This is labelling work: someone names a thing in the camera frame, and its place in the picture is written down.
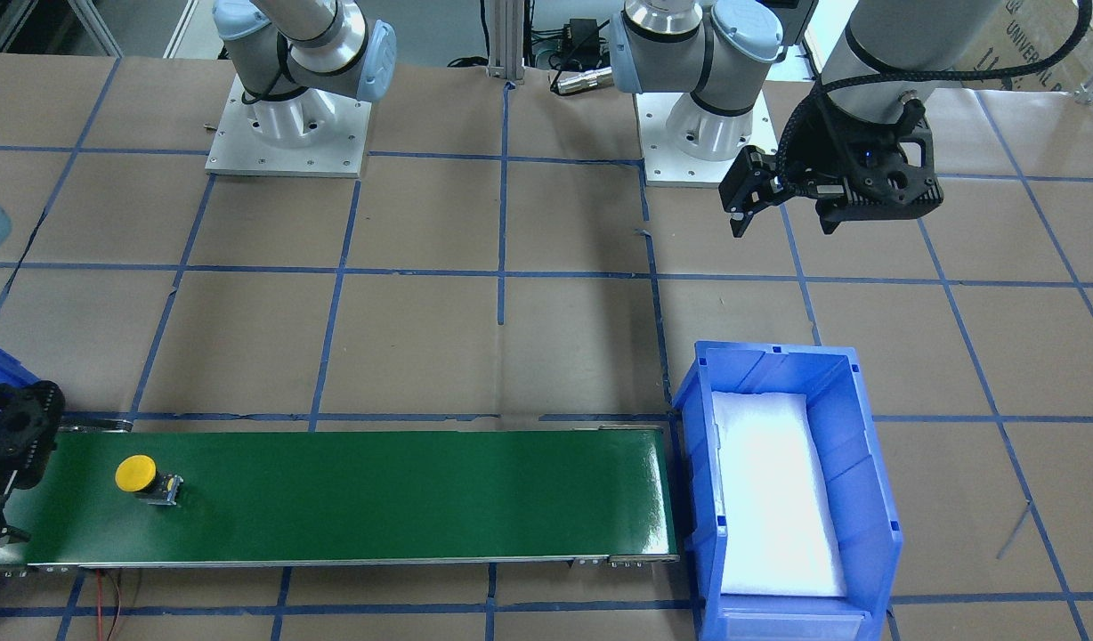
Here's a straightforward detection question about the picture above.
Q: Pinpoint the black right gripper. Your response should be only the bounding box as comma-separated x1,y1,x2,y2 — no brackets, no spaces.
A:
0,381,64,547

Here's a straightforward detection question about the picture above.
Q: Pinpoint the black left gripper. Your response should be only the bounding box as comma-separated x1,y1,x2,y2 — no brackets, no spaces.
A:
720,93,943,238

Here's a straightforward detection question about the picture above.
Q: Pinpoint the yellow push button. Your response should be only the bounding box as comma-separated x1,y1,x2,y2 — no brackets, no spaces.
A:
114,454,183,506

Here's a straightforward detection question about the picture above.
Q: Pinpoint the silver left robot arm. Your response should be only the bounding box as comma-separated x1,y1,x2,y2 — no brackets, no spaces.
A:
608,1,1093,237

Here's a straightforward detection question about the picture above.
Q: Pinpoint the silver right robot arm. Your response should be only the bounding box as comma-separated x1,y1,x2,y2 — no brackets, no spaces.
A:
0,1,397,547

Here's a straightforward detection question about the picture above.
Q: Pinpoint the green conveyor belt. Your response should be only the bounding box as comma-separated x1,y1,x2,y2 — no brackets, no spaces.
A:
0,427,678,571

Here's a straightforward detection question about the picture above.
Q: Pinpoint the black power adapter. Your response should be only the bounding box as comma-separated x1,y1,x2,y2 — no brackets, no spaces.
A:
562,18,601,57

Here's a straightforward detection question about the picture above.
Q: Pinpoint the white foam pad bin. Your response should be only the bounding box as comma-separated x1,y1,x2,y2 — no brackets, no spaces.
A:
712,391,846,597

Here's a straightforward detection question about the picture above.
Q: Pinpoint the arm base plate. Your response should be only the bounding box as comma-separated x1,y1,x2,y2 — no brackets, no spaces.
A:
205,77,375,179
635,93,777,188

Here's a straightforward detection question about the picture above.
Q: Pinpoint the aluminium frame post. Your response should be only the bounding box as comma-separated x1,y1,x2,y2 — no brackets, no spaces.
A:
479,1,531,85

